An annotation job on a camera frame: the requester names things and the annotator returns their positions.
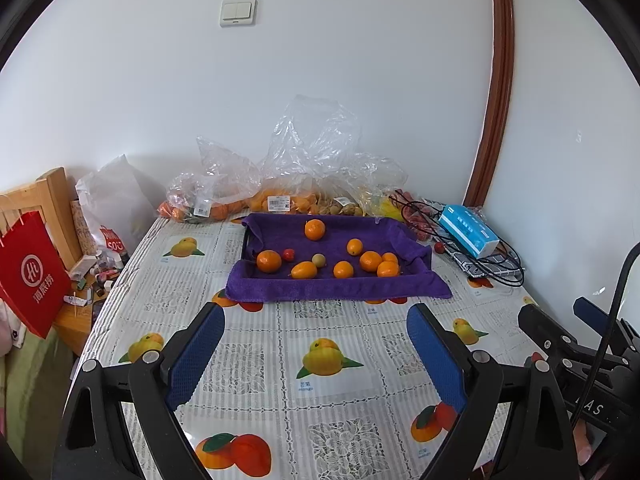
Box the blue tissue pack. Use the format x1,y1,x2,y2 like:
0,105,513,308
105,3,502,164
439,204,500,260

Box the yellow packet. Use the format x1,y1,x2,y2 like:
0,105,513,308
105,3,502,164
370,195,404,222

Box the wooden chair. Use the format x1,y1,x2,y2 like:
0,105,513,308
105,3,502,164
0,166,84,282

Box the black cables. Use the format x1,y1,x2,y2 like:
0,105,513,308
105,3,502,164
390,195,527,289

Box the clear bag of tangerines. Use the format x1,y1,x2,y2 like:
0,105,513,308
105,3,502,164
160,136,264,224

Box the grey striped pouch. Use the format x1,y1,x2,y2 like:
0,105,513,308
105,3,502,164
440,239,524,282

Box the clear bag of longans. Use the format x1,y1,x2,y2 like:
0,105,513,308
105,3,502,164
315,152,409,219

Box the black tray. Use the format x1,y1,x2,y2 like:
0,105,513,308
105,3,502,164
235,217,258,266

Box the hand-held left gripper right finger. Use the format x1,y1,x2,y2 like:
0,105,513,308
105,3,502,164
407,302,581,480

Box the white light switch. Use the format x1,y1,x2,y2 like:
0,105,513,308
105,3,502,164
219,0,258,27

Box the red paper bag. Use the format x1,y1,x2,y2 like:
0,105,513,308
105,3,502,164
0,210,74,339

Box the purple towel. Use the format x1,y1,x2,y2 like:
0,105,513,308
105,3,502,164
225,212,453,304

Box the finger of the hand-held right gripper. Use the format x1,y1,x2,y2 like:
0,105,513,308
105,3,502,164
573,296,640,356
517,304,584,361

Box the white plastic bag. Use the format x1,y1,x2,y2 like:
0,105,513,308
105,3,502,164
75,154,159,257

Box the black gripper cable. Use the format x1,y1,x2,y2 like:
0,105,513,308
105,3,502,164
582,241,640,413

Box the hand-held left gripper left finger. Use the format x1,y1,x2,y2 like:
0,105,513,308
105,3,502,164
52,302,226,480

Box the clear bag of kumquats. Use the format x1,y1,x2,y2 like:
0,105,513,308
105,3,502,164
245,94,362,214

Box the brown wooden door frame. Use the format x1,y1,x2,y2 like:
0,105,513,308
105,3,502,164
462,0,516,209

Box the green bedding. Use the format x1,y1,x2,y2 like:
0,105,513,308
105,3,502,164
0,310,77,461

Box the bag of red tomatoes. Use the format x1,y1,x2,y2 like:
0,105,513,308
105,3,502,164
390,189,447,242

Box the person's right hand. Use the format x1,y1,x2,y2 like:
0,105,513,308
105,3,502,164
573,420,595,467

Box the wooden side table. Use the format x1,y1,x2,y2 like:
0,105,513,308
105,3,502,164
52,255,132,357

